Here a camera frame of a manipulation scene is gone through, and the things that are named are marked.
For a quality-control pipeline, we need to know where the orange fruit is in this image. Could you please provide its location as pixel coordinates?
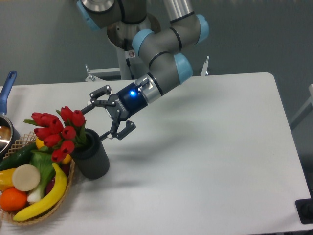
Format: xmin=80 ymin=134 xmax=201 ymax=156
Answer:
xmin=0 ymin=188 xmax=27 ymax=211

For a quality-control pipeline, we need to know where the white frame at right edge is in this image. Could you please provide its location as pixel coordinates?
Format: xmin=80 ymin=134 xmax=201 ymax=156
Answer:
xmin=289 ymin=84 xmax=313 ymax=131

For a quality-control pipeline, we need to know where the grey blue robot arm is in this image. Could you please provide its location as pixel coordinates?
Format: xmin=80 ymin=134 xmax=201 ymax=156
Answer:
xmin=76 ymin=0 xmax=209 ymax=140

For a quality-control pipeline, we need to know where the beige round disc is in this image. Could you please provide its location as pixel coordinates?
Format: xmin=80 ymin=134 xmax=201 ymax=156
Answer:
xmin=12 ymin=164 xmax=41 ymax=191

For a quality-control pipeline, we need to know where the green bok choy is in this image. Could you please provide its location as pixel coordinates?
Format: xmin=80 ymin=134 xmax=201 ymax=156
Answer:
xmin=27 ymin=150 xmax=55 ymax=204

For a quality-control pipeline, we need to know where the green cucumber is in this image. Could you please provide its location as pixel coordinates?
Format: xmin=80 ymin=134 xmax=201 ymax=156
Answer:
xmin=0 ymin=142 xmax=37 ymax=171

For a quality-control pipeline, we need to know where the woven wicker basket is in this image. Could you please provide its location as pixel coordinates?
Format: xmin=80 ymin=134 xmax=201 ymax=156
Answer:
xmin=0 ymin=132 xmax=75 ymax=225

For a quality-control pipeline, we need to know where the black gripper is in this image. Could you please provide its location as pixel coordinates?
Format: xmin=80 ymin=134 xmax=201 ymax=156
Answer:
xmin=80 ymin=82 xmax=149 ymax=141

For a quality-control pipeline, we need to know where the yellow squash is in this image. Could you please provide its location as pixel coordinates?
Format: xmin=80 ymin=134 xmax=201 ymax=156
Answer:
xmin=35 ymin=138 xmax=71 ymax=165

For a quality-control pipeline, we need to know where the black device at table edge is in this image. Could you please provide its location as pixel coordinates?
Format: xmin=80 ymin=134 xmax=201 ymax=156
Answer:
xmin=295 ymin=198 xmax=313 ymax=224

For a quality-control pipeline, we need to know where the blue handled saucepan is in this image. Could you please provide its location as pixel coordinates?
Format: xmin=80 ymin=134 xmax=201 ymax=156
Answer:
xmin=0 ymin=70 xmax=20 ymax=161

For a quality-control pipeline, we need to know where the red tulip bouquet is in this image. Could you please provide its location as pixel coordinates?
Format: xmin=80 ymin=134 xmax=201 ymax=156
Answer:
xmin=24 ymin=106 xmax=90 ymax=162

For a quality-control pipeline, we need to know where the dark grey ribbed vase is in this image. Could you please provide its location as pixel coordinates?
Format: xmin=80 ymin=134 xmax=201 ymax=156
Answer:
xmin=71 ymin=128 xmax=110 ymax=180

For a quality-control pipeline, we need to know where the yellow banana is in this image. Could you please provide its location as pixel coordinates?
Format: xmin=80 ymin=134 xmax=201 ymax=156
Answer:
xmin=13 ymin=163 xmax=67 ymax=222

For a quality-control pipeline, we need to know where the yellow bell pepper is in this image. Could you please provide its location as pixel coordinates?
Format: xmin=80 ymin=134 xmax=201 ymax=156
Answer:
xmin=0 ymin=168 xmax=16 ymax=191

